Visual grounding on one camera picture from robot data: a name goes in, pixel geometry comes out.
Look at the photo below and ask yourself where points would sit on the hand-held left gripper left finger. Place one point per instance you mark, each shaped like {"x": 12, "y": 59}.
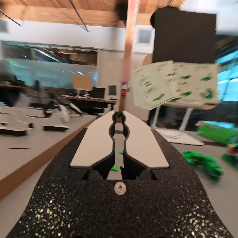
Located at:
{"x": 93, "y": 145}

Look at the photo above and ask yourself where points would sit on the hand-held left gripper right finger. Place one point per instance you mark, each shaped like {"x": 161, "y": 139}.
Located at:
{"x": 145, "y": 145}

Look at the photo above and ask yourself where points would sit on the small dark green brick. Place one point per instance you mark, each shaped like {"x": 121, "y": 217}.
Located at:
{"x": 118, "y": 115}

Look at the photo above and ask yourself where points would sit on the wooden background desk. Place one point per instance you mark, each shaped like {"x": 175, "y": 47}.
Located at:
{"x": 89, "y": 99}

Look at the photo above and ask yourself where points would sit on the white book stand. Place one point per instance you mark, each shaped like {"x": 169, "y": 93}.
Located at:
{"x": 178, "y": 137}

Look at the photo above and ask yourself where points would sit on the white and black device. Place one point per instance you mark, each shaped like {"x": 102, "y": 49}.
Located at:
{"x": 14, "y": 126}
{"x": 55, "y": 122}

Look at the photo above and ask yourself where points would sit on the black computer monitor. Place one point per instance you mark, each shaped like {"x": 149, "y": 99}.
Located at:
{"x": 98, "y": 93}

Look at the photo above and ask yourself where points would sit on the grey table with wooden edge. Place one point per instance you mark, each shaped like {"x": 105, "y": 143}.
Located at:
{"x": 37, "y": 148}

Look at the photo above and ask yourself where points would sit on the small grey monitor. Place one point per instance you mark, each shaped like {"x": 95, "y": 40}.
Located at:
{"x": 112, "y": 90}

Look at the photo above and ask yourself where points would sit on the red fire extinguisher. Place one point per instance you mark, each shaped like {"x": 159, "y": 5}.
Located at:
{"x": 124, "y": 88}

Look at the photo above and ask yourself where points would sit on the green brick build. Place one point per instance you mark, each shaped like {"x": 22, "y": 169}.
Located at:
{"x": 204, "y": 163}

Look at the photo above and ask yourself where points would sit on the brick building instruction booklet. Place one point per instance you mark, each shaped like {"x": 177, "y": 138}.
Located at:
{"x": 167, "y": 83}

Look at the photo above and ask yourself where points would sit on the green toy brick box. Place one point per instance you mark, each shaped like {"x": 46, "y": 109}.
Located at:
{"x": 217, "y": 132}

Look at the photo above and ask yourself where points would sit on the dark brick build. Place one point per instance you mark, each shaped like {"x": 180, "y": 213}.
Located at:
{"x": 231, "y": 154}

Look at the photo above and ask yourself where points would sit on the wooden post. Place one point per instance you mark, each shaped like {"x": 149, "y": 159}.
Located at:
{"x": 131, "y": 37}

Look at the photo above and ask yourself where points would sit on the white wall vent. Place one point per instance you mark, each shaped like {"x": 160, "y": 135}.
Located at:
{"x": 144, "y": 36}

